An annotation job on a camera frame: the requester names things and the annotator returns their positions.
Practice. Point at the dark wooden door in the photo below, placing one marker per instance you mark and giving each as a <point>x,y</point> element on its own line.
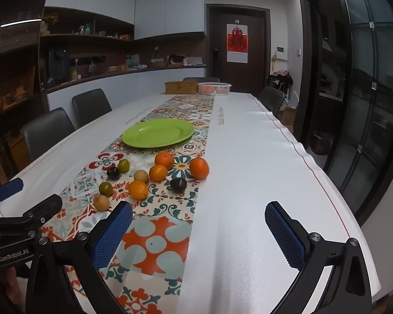
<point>255,72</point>

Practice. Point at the black box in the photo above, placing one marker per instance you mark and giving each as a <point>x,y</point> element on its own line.
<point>177,59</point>

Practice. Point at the pile of clothes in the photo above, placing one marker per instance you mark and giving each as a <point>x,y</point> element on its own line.
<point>280,80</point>

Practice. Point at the cardboard box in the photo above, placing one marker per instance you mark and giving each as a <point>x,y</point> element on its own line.
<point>288,116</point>

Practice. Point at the white card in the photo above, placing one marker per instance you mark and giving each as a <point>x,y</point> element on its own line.
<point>195,60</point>

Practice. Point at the black door lock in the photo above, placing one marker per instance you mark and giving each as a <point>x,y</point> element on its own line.
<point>216,59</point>

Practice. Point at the white kitchen counter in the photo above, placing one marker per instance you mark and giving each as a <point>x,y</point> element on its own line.
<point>134,81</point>

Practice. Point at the copper waste bin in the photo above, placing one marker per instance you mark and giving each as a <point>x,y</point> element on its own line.
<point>321,142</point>

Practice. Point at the wooden wall shelf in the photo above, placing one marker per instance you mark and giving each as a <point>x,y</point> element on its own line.
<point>85,36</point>

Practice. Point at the brown wicker box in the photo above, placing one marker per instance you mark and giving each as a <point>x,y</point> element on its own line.
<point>181,87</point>

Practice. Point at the green mandarin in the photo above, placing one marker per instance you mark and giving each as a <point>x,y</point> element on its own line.
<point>106,188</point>
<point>123,165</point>

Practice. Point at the grey dining chair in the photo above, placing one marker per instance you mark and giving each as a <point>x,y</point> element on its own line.
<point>271,99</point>
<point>47,134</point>
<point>201,79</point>
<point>91,106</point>

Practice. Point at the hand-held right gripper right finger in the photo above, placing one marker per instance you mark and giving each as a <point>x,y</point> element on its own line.
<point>285,238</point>

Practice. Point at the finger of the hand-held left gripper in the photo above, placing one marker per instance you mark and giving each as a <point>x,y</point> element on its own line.
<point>8,189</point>
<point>42,209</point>

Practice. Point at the white intercom panel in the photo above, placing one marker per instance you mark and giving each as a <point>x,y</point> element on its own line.
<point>280,53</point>

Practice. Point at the green plate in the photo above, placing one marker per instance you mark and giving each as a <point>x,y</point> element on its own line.
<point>158,132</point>

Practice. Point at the dark wooden display cabinet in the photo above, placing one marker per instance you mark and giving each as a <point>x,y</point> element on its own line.
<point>13,72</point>

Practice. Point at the black coffee machine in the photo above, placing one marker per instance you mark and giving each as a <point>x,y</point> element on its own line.
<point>57,63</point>

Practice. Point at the dark purple plum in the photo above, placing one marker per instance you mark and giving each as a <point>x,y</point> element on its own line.
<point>113,173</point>
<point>178,184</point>

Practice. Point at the patterned table runner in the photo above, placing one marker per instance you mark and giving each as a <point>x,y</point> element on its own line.
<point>157,245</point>

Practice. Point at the large orange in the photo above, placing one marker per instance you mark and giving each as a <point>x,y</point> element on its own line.
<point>199,167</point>

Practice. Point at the red wall calendar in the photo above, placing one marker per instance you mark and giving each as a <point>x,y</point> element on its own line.
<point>237,42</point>

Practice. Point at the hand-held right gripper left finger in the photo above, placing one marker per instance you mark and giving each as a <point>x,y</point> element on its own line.
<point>113,235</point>

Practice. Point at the teal jar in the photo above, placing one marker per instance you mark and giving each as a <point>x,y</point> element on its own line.
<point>131,60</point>

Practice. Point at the glass sliding door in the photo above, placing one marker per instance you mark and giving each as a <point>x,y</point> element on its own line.
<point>363,104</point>

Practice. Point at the white desk lamp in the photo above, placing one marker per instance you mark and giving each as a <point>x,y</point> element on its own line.
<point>155,52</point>

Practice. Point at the tan round pear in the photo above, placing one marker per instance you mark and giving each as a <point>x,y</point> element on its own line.
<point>101,202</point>
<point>141,176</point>

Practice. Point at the white upper cabinets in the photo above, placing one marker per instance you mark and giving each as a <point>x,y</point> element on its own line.
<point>168,9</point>

